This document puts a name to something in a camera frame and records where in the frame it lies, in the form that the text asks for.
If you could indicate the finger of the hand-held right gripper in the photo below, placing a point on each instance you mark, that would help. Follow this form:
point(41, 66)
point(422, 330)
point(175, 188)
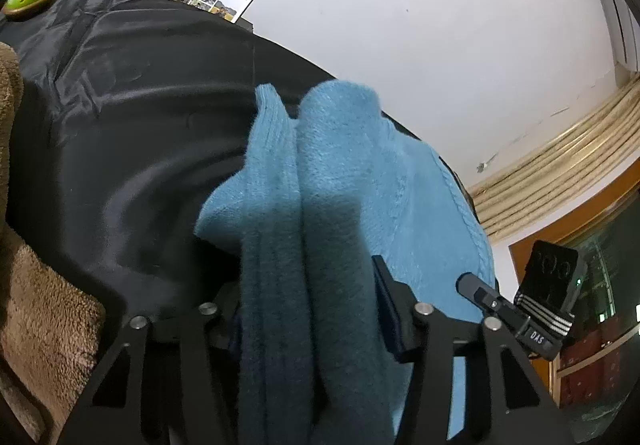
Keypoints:
point(487, 299)

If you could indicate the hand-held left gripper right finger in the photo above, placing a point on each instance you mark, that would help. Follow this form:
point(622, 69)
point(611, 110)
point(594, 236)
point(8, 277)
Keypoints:
point(389, 312)

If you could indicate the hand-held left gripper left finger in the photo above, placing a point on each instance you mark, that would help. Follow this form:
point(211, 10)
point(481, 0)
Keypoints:
point(227, 320)

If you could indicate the blue knit sweater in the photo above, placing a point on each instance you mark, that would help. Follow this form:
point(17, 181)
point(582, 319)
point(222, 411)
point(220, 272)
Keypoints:
point(340, 175)

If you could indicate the cream curtain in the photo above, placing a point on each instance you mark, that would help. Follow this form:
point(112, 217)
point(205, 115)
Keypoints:
point(550, 175)

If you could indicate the brown fleece garment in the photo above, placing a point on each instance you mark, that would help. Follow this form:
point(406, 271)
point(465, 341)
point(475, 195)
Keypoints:
point(45, 315)

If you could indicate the black bed cover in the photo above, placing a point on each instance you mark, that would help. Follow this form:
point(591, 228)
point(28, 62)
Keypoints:
point(125, 125)

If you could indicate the white air conditioner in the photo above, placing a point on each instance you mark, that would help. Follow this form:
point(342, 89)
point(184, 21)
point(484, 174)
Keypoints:
point(620, 15)

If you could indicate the wooden window frame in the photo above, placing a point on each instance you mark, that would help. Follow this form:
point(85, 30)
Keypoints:
point(565, 220)

